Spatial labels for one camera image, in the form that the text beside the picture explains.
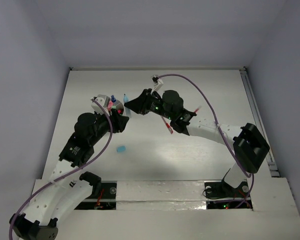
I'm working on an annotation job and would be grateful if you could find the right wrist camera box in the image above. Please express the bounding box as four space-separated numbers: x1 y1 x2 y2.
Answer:
151 75 164 94

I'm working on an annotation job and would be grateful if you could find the foil covered front beam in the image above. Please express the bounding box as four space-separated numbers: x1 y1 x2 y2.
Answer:
115 180 207 211

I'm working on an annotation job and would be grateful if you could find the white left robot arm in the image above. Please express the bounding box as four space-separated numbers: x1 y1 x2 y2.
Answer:
8 109 129 240

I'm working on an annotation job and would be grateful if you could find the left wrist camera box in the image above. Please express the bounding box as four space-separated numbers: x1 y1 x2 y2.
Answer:
91 94 110 112

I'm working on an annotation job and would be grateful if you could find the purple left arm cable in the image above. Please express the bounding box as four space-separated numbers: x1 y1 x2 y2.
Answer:
8 98 114 240

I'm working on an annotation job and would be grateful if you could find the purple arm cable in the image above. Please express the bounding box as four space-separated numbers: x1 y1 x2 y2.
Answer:
157 73 255 210
8 98 114 240

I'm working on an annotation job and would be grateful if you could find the pale blue highlighter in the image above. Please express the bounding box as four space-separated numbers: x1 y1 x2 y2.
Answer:
122 93 132 118

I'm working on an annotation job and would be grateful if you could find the blue eraser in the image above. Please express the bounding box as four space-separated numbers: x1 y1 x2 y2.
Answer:
116 145 126 153

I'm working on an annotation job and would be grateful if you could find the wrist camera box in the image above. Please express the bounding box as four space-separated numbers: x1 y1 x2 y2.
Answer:
151 75 164 94
91 94 110 112

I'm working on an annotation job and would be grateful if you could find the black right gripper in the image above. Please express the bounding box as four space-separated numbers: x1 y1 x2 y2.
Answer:
124 88 174 121

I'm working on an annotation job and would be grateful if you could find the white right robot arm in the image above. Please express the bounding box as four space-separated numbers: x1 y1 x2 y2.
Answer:
124 89 270 199

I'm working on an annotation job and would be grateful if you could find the aluminium side rail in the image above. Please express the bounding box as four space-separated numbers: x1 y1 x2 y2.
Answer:
239 68 281 178

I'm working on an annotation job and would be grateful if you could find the red gel pen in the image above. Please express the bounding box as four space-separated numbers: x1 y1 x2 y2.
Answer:
161 116 174 135

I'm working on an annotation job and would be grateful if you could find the pink crayon bottle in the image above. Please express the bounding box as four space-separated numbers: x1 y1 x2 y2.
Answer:
107 101 114 111

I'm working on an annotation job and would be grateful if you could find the blue capped glue bottle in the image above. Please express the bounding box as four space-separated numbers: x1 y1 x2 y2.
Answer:
111 95 116 103

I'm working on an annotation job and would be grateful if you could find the white round pen holder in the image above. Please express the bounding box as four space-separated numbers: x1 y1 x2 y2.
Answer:
113 99 125 115

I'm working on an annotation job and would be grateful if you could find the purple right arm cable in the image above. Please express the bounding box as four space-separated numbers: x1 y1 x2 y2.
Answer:
157 73 255 210

